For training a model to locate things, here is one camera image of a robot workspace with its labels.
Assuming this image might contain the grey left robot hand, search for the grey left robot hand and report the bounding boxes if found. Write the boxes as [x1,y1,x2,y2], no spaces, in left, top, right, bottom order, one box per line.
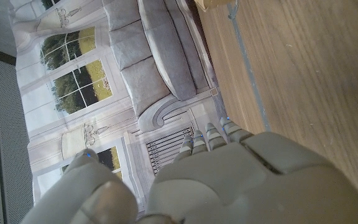
[20,117,358,224]

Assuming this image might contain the printed living room backdrop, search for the printed living room backdrop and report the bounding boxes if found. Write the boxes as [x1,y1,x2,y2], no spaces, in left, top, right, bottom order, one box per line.
[9,0,228,214]

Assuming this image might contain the brown cardboard box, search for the brown cardboard box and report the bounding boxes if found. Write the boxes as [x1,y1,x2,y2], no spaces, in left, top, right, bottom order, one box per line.
[194,0,239,11]

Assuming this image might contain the grey perforated wall panel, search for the grey perforated wall panel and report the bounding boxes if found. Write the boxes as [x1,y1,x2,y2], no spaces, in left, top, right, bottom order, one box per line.
[0,43,35,224]

